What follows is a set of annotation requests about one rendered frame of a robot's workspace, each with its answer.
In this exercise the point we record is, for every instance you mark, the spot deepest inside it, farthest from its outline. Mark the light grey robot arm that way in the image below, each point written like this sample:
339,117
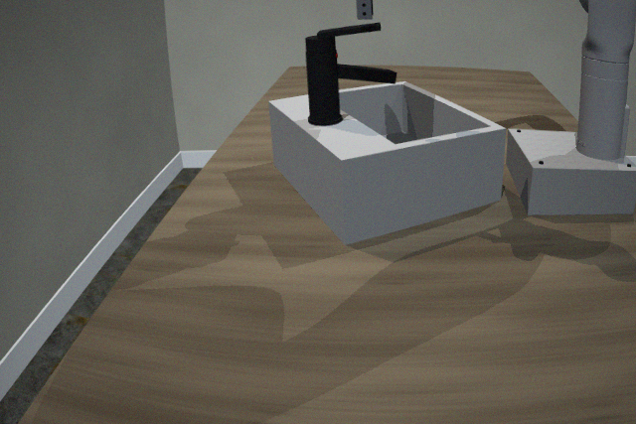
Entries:
603,112

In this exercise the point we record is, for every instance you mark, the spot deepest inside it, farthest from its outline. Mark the black mixer tap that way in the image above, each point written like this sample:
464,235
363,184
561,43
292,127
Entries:
323,73

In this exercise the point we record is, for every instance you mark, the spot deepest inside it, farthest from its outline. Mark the grey rectangular sink basin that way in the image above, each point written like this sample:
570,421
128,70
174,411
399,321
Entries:
364,178

